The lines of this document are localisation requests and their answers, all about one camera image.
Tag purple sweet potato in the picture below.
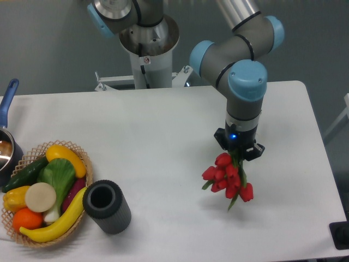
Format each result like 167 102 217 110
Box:
61 178 86 213

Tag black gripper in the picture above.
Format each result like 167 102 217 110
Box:
214 120 265 160

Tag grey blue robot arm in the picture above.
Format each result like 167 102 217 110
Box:
87 1 285 161

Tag black device at edge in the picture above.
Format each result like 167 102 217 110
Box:
329 221 348 250

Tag blue handled saucepan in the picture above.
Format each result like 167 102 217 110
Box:
1 79 23 187

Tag dark grey ribbed vase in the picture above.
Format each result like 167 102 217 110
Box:
82 180 131 235

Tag green bok choy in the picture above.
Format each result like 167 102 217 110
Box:
37 158 75 225

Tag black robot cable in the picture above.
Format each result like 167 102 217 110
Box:
137 43 151 89

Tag beige round slice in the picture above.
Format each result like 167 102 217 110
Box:
25 182 56 213

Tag woven wicker basket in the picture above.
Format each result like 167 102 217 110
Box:
1 140 93 248

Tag red tulip bouquet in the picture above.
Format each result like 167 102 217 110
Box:
202 149 254 210

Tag yellow bell pepper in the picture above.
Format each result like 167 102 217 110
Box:
3 186 30 213

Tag orange fruit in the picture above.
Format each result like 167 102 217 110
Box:
12 207 43 233

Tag yellow banana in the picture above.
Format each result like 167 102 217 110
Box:
20 187 87 243

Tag white frame at right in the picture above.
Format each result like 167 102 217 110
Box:
323 93 348 145

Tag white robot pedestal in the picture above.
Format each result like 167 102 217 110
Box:
95 15 193 91

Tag yellow squash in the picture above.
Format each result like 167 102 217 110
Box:
45 145 87 178

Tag green cucumber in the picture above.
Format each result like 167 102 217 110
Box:
2 157 49 193

